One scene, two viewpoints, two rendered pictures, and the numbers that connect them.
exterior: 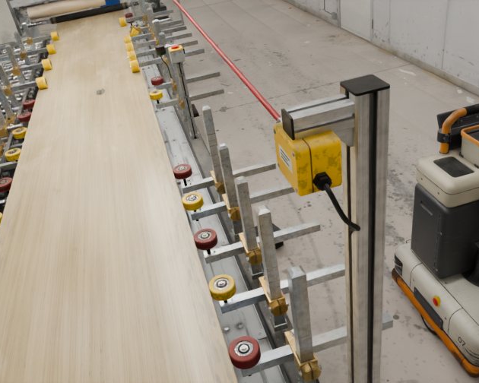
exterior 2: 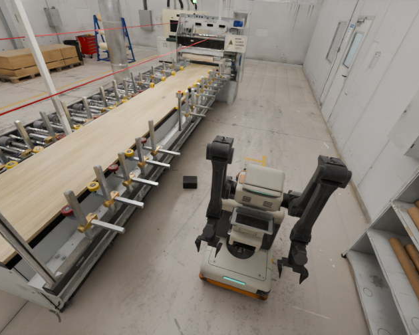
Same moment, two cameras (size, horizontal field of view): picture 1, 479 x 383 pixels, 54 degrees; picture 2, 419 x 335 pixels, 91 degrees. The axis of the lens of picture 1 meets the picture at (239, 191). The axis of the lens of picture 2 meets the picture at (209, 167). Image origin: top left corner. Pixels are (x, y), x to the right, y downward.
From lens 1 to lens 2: 1.21 m
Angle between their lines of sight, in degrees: 19
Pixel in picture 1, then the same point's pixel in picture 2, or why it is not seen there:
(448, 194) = not seen: hidden behind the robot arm
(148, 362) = (45, 195)
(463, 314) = (208, 253)
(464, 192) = (226, 205)
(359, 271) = not seen: outside the picture
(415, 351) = (195, 255)
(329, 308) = (185, 221)
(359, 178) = not seen: outside the picture
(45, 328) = (41, 168)
